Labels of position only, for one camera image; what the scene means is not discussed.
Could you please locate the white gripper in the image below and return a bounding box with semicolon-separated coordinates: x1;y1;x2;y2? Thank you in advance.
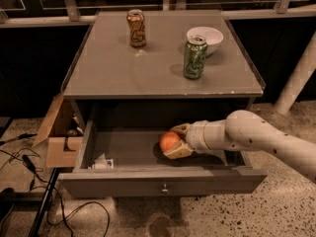
164;120;231;159

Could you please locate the orange fruit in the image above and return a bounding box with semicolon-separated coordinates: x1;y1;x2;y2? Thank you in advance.
159;131;181;152

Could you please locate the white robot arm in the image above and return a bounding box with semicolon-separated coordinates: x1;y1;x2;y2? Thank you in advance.
159;110;316;182

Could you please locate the metal drawer knob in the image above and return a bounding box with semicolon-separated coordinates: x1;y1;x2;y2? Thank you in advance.
160;184;170;195

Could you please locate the open grey top drawer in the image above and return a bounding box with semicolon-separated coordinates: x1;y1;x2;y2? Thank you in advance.
57;103;269;199

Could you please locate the white paper scrap in drawer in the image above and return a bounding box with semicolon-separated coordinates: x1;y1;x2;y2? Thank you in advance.
92;154;114;169

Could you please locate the grey cabinet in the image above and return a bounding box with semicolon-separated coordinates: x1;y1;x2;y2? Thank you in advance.
64;10;265;118

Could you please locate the green soda can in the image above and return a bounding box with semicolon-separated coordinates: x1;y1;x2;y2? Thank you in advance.
183;35;207;80

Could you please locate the white bowl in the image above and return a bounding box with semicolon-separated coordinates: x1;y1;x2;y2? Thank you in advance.
187;27;224;56

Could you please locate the cardboard box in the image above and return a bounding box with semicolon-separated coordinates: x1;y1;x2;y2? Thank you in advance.
33;93;82;168

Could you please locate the orange-brown soda can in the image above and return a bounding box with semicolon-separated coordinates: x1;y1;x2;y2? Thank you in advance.
126;9;146;47

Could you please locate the black metal stand leg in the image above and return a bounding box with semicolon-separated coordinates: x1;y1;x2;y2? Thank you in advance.
28;168;59;237

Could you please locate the metal window railing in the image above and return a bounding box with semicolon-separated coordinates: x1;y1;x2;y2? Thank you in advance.
0;0;316;29

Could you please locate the black cable on floor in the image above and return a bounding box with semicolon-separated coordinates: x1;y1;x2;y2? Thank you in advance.
29;168;111;237

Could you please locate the black plug with cable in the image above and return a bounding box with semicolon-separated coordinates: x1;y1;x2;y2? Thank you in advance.
0;147;42;183

